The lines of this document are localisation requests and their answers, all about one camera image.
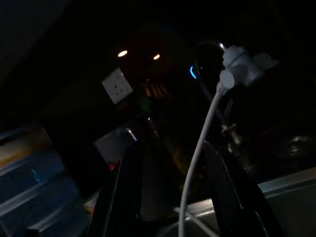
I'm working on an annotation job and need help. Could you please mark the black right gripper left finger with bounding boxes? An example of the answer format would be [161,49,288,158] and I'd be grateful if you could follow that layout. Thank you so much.
[87,142,149,237]

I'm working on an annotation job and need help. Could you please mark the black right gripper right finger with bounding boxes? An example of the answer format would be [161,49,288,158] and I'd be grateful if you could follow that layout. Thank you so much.
[203,140,284,237]

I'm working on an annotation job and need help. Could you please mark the grey water filter canister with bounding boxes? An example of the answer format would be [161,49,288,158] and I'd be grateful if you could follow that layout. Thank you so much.
[93,127,138,171]

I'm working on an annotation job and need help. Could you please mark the stainless steel sink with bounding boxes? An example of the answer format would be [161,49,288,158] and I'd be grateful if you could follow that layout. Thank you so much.
[158,167,316,237]

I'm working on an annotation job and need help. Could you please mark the stacked translucent food containers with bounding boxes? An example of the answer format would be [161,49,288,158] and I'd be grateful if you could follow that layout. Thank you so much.
[0,125,87,237]

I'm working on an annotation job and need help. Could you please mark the green capped oil bottle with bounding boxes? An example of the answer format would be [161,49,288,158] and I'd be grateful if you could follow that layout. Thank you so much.
[138,97,160,139]

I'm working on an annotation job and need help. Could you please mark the white faucet diverter adapter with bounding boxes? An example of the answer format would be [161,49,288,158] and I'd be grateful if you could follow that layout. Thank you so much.
[219,45,278,88]

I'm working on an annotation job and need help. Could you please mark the white wall socket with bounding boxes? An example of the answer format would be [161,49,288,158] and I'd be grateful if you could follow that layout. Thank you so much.
[101,68,134,104]

